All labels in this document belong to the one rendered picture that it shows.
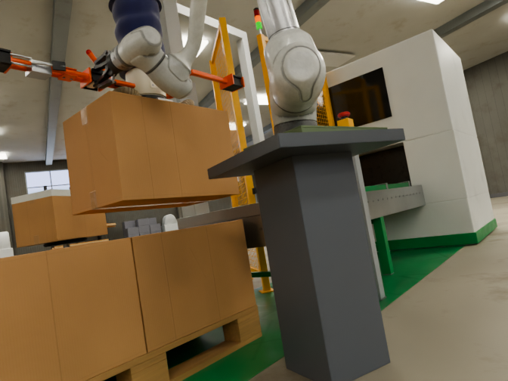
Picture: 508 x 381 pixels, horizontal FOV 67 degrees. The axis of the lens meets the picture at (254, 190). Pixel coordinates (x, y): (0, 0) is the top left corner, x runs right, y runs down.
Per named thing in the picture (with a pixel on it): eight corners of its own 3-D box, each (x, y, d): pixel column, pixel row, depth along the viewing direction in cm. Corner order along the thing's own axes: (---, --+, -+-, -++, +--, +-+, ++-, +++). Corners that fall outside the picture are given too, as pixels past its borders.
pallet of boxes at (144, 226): (158, 248, 1564) (153, 218, 1573) (164, 248, 1491) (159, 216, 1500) (126, 254, 1501) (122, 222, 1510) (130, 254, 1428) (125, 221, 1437)
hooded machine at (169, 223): (179, 244, 1608) (175, 214, 1618) (183, 244, 1560) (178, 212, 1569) (163, 247, 1576) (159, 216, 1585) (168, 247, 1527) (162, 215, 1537)
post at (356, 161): (374, 297, 213) (342, 122, 220) (386, 297, 209) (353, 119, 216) (370, 300, 208) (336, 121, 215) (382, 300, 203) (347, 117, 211)
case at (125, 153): (186, 206, 205) (176, 133, 209) (240, 193, 179) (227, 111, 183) (72, 215, 159) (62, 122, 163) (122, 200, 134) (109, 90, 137)
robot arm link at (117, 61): (119, 63, 135) (109, 69, 139) (140, 68, 142) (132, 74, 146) (115, 38, 136) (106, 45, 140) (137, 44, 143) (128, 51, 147)
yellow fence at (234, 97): (240, 280, 359) (205, 63, 374) (251, 277, 361) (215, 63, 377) (262, 293, 274) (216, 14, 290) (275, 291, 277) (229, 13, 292)
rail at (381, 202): (419, 205, 359) (416, 185, 361) (425, 205, 356) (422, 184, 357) (276, 243, 180) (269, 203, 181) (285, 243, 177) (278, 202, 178)
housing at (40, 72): (44, 81, 144) (44, 69, 145) (53, 74, 140) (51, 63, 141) (24, 77, 139) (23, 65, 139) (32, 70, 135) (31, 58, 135)
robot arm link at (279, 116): (314, 128, 144) (308, 70, 145) (322, 116, 126) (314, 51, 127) (271, 132, 144) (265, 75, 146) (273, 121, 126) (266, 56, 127)
